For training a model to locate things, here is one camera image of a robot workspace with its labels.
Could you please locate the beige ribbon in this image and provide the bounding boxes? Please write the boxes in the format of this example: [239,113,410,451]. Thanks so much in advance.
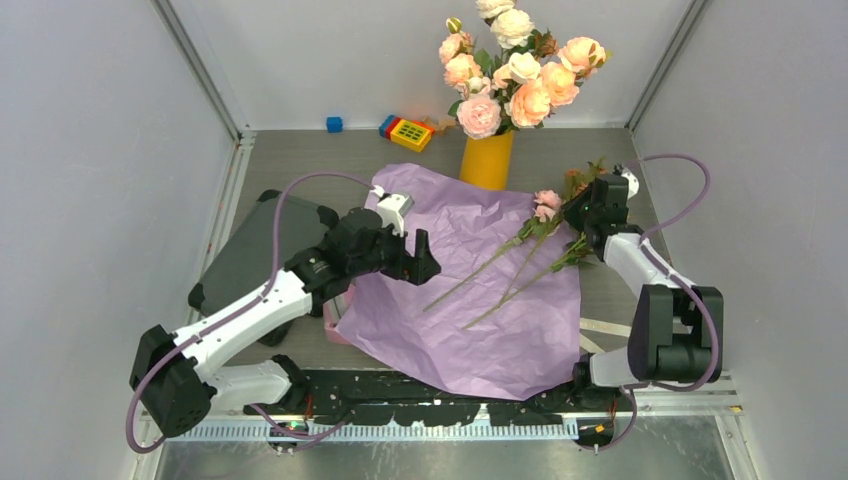
[579,317,631,354]

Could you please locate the peach rose stem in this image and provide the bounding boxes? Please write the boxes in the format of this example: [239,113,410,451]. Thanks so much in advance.
[508,78,551,128]
[540,37,607,108]

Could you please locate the blue cube block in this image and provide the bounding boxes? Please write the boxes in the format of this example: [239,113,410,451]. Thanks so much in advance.
[325,116,344,133]

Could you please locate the brown roses stem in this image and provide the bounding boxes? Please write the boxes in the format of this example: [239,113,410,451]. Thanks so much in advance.
[562,157,607,202]

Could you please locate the black hard case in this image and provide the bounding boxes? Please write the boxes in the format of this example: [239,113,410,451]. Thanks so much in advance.
[187,189,327,316]

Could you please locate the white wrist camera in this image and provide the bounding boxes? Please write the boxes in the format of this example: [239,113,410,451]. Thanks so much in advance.
[370,185,414,237]
[614,165,640,200]

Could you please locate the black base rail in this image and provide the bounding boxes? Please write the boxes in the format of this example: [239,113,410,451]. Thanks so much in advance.
[261,369,632,427]

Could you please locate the peach roses in vase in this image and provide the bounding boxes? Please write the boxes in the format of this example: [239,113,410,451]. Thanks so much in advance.
[438,1,537,139]

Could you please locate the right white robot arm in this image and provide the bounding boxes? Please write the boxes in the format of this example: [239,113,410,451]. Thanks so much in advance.
[563,174,723,411]

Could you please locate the cream rose stem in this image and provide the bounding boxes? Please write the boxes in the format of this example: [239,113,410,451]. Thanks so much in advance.
[492,52,541,90]

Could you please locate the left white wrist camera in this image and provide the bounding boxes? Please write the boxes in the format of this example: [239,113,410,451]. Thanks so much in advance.
[370,185,414,237]

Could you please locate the pink toy toaster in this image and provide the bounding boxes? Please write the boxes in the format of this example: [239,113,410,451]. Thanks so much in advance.
[322,286,355,345]

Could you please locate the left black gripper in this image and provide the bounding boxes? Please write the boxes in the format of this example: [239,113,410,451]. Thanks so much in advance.
[349,220,439,286]

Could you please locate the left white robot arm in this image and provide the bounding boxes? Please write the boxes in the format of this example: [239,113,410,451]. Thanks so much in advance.
[127,207,441,438]

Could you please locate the yellow vase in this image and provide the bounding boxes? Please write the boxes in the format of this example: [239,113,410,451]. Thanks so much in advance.
[459,132,514,190]

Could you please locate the pink roses stem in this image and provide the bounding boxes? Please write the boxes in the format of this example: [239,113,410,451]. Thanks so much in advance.
[462,233,590,330]
[423,190,565,312]

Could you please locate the yellow toy block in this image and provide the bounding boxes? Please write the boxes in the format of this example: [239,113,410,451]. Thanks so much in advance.
[378,115,434,153]

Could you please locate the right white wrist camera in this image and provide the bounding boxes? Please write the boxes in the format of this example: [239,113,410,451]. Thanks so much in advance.
[614,165,640,200]

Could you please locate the purple wrapping paper sheet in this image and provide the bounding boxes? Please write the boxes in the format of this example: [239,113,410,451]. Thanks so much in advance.
[336,163,581,400]

